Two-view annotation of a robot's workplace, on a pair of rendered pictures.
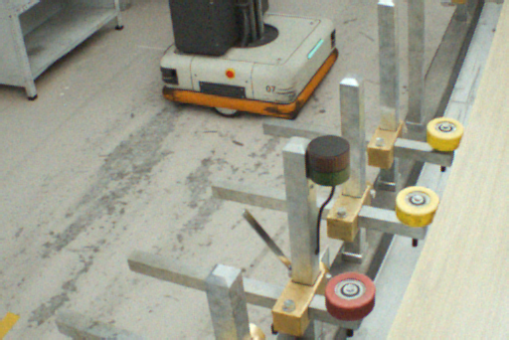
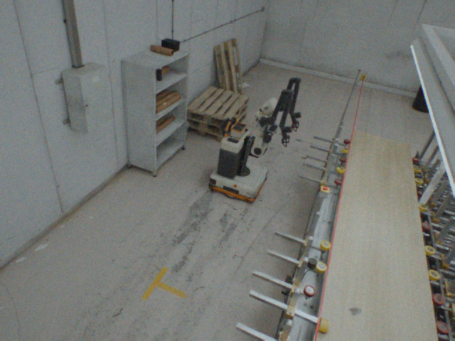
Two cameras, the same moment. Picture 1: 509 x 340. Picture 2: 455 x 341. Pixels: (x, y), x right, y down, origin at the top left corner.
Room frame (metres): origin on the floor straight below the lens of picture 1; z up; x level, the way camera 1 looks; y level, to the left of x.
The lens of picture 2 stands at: (-0.56, 0.84, 2.86)
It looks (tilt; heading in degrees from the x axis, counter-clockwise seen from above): 34 degrees down; 349
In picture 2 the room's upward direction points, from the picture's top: 8 degrees clockwise
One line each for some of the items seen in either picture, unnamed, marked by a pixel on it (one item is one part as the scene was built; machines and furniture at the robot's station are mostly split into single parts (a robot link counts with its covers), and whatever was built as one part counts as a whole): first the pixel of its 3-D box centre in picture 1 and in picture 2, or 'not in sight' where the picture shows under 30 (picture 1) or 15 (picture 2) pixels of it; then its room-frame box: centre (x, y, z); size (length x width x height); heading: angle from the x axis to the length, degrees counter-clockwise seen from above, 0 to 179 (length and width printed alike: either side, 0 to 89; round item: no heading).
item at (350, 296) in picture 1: (350, 311); (308, 294); (0.79, -0.13, 0.85); 0.08 x 0.08 x 0.11
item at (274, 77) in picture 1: (251, 58); (239, 177); (3.11, -0.05, 0.16); 0.67 x 0.64 x 0.25; 62
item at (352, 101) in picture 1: (354, 188); (303, 258); (1.09, -0.18, 0.87); 0.04 x 0.04 x 0.48; 62
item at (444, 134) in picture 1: (444, 148); (323, 248); (1.21, -0.40, 0.85); 0.08 x 0.08 x 0.11
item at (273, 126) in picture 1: (357, 141); (300, 241); (1.31, -0.23, 0.83); 0.43 x 0.03 x 0.04; 62
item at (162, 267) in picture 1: (240, 289); (281, 283); (0.89, 0.05, 0.84); 0.43 x 0.03 x 0.04; 62
